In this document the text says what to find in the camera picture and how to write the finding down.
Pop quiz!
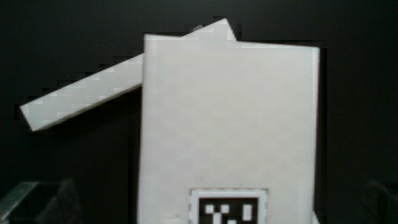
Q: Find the white obstacle fence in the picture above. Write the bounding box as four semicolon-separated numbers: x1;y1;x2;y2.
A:
19;19;236;131

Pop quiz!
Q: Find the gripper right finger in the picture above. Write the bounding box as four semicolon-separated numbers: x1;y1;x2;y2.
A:
360;181;398;224

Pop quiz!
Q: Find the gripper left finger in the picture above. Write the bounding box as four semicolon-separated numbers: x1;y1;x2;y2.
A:
0;179;79;224

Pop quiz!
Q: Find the white wedge cabinet top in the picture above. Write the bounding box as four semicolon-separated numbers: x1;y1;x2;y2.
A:
136;35;319;224

